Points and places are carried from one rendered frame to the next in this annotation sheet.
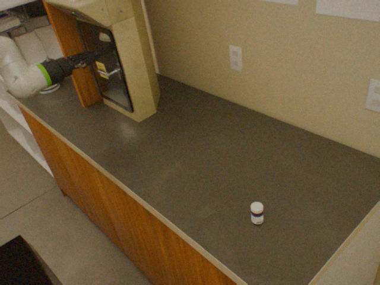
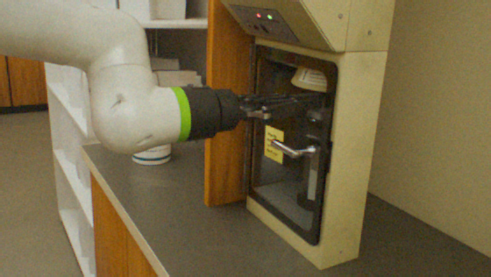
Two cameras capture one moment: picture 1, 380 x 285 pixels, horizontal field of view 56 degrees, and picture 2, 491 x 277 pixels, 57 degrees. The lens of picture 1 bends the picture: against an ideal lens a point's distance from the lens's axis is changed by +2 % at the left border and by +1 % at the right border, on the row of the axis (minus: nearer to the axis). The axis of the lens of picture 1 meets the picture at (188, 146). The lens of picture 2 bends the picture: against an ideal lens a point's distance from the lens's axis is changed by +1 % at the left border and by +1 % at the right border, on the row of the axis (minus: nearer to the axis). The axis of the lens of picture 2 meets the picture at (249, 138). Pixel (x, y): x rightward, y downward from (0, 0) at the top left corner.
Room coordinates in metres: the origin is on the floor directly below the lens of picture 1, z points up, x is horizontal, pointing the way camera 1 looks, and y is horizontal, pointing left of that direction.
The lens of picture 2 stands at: (0.59, 0.31, 1.51)
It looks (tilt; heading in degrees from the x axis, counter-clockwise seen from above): 18 degrees down; 5
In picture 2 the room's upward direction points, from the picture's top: 3 degrees clockwise
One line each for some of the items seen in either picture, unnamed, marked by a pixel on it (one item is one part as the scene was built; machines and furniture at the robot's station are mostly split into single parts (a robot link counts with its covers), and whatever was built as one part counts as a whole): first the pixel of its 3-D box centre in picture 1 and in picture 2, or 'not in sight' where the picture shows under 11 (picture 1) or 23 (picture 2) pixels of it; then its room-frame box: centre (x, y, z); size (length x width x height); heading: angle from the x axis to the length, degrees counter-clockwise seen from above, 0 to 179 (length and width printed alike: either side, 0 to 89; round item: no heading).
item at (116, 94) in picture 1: (105, 67); (283, 139); (1.57, 0.32, 1.19); 0.30 x 0.01 x 0.40; 36
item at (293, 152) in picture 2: (107, 72); (291, 147); (1.50, 0.30, 1.20); 0.10 x 0.05 x 0.03; 36
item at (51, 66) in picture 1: (51, 70); (196, 110); (1.32, 0.47, 1.31); 0.09 x 0.06 x 0.12; 37
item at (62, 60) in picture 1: (69, 65); (234, 109); (1.36, 0.41, 1.31); 0.09 x 0.08 x 0.07; 127
